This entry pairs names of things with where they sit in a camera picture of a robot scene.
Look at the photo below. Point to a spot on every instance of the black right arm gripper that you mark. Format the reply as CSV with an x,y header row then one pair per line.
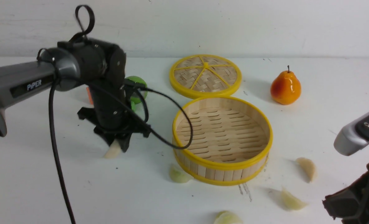
x,y
350,204

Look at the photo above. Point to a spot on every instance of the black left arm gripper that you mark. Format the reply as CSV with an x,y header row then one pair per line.
x,y
112,115

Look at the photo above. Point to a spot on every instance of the white dumpling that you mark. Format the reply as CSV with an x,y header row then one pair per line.
x,y
113,151

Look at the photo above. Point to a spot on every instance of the cream dumpling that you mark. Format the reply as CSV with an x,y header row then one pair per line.
x,y
308,167

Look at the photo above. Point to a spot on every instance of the pale yellow dumpling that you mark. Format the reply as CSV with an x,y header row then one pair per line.
x,y
290,201

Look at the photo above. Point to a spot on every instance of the pale green dumpling bottom edge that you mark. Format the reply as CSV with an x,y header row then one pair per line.
x,y
227,217

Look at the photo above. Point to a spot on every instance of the grey Piper robot arm left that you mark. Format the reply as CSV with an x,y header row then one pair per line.
x,y
72,63

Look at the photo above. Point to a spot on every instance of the woven bamboo steamer lid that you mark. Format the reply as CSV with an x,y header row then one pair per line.
x,y
205,76

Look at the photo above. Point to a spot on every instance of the bamboo steamer tray yellow rim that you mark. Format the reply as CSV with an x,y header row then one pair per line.
x,y
231,140

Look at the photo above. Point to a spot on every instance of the green foam cube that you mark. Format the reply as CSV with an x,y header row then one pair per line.
x,y
133,106

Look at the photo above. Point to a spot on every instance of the green toy watermelon ball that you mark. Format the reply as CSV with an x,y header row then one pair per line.
x,y
130,83

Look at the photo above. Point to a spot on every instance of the orange foam cube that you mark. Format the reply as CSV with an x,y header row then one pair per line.
x,y
89,96

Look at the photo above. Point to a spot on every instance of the orange toy pear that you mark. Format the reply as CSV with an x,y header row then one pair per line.
x,y
286,88

